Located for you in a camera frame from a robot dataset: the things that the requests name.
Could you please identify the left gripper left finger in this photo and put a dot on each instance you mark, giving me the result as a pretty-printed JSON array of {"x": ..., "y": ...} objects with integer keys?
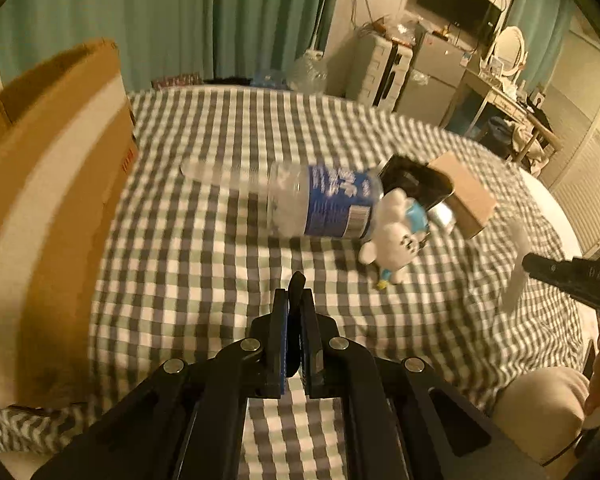
[{"x": 184, "y": 421}]

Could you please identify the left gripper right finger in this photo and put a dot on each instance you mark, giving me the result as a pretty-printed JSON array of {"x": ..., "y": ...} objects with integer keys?
[{"x": 401, "y": 419}]

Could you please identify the white plastic tube stick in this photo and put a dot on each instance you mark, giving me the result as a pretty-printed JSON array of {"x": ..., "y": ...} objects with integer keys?
[{"x": 518, "y": 278}]

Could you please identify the dark translucent plastic cup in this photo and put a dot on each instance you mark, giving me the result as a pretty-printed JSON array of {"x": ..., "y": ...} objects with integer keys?
[{"x": 429, "y": 187}]

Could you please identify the white plush bear toy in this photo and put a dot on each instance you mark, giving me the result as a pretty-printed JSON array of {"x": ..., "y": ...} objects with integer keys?
[{"x": 400, "y": 231}]

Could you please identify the clear bottle blue label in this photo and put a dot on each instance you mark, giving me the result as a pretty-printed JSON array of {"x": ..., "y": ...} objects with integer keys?
[{"x": 322, "y": 201}]

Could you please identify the clear plastic comb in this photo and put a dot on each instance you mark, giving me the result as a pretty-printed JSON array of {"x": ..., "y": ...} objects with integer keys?
[{"x": 233, "y": 178}]

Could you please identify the beige knee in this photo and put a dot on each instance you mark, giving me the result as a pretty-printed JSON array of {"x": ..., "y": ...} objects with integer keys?
[{"x": 542, "y": 412}]

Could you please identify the wooden chair with clothes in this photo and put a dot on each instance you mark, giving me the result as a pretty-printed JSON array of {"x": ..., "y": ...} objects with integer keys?
[{"x": 520, "y": 142}]

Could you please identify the green checkered bedsheet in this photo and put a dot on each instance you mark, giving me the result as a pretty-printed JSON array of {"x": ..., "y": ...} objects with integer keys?
[{"x": 188, "y": 265}]

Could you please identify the white vanity desk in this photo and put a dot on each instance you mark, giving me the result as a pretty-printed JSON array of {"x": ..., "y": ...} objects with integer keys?
[{"x": 474, "y": 102}]

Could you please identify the white oval vanity mirror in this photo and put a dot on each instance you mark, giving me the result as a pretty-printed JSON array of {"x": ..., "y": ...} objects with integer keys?
[{"x": 509, "y": 49}]

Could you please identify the grey mini fridge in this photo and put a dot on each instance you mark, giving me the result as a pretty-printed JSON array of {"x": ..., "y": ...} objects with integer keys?
[{"x": 431, "y": 81}]

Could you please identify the white hard suitcase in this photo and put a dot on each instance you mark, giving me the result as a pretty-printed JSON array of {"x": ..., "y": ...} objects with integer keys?
[{"x": 378, "y": 72}]

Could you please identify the brown cardboard box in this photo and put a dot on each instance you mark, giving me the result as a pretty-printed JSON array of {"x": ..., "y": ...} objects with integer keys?
[{"x": 66, "y": 150}]

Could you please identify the dark patterned floor bag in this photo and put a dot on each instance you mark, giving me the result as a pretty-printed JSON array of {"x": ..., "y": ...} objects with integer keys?
[{"x": 178, "y": 81}]

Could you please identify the crushed blue plastic bottle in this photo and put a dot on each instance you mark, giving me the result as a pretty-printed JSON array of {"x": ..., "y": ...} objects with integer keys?
[{"x": 269, "y": 79}]

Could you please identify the large clear water jug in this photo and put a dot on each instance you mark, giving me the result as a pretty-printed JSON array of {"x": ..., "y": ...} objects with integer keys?
[{"x": 309, "y": 73}]

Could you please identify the green curtain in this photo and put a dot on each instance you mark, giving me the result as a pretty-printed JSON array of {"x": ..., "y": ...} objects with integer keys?
[{"x": 215, "y": 39}]

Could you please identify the black wall television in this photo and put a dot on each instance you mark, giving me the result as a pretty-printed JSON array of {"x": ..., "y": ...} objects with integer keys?
[{"x": 478, "y": 18}]

